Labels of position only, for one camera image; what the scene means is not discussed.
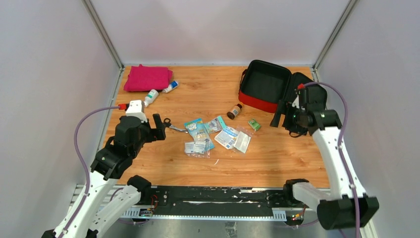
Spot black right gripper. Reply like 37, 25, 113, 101
269, 100, 308, 136

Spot black handled scissors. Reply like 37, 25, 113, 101
163, 118, 188, 133

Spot black red medicine case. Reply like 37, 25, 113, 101
238, 59, 312, 115

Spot blue cotton swab packet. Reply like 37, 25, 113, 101
184, 118, 215, 151

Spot brown medicine bottle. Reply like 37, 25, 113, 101
226, 104, 243, 119

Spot clear bag small sachets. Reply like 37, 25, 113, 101
184, 141, 210, 158

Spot teal edged small packet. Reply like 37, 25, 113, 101
204, 116, 227, 134

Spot white blue paper packet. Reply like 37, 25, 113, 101
214, 126, 239, 150

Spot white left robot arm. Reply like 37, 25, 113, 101
42, 114, 166, 238

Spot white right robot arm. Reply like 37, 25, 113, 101
277, 83, 379, 233

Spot white bottle green label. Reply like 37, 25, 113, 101
144, 89, 159, 107

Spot small green box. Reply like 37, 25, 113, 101
248, 119, 261, 131

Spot white tube blue label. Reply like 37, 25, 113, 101
162, 80, 179, 93

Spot pink folded cloth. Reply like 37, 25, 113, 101
123, 64, 173, 92

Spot clear bag white gauze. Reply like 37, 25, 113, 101
233, 126, 254, 154

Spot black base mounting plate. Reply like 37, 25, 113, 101
138, 185, 315, 218

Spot aluminium frame rail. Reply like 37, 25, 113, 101
81, 0, 124, 70

